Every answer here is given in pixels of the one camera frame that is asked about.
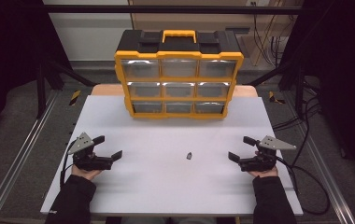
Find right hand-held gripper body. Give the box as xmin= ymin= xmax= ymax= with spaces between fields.
xmin=238 ymin=135 xmax=297 ymax=173

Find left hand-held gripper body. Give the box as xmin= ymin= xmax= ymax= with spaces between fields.
xmin=67 ymin=132 xmax=115 ymax=172

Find single transparent plastic drawer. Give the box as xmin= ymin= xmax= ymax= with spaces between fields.
xmin=121 ymin=59 xmax=161 ymax=79

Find yellow black drawer organizer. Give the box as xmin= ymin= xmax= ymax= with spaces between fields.
xmin=113 ymin=29 xmax=245 ymax=120

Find person's right hand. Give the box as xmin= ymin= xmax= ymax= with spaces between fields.
xmin=248 ymin=165 xmax=279 ymax=179

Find person's left hand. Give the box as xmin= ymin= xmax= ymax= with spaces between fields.
xmin=71 ymin=164 xmax=103 ymax=182

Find yellow black hazard tape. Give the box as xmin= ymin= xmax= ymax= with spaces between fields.
xmin=268 ymin=91 xmax=286 ymax=105
xmin=69 ymin=90 xmax=82 ymax=106

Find black metal stand leg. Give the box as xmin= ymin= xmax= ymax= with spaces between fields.
xmin=35 ymin=58 xmax=96 ymax=119
xmin=247 ymin=59 xmax=306 ymax=119

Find group of clear drawers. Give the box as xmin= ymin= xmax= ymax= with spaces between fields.
xmin=128 ymin=59 xmax=238 ymax=115

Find black curtain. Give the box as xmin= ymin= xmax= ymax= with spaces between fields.
xmin=286 ymin=0 xmax=355 ymax=188
xmin=0 ymin=0 xmax=71 ymax=144

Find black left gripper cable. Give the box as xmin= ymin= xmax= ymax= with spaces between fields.
xmin=59 ymin=139 xmax=78 ymax=189

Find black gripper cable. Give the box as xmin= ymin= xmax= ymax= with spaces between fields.
xmin=275 ymin=155 xmax=332 ymax=217
xmin=59 ymin=139 xmax=78 ymax=189

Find aluminium floor rail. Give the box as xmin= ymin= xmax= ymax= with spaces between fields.
xmin=0 ymin=90 xmax=60 ymax=224
xmin=282 ymin=92 xmax=355 ymax=224

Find black floor cables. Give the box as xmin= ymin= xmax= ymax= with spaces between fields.
xmin=272 ymin=79 xmax=323 ymax=133

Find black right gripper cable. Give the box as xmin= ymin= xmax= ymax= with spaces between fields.
xmin=275 ymin=155 xmax=332 ymax=217

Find hanging background cables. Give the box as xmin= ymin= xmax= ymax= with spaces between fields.
xmin=252 ymin=2 xmax=290 ymax=67

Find black horizontal frame bar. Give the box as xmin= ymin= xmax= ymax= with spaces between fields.
xmin=41 ymin=4 xmax=305 ymax=15

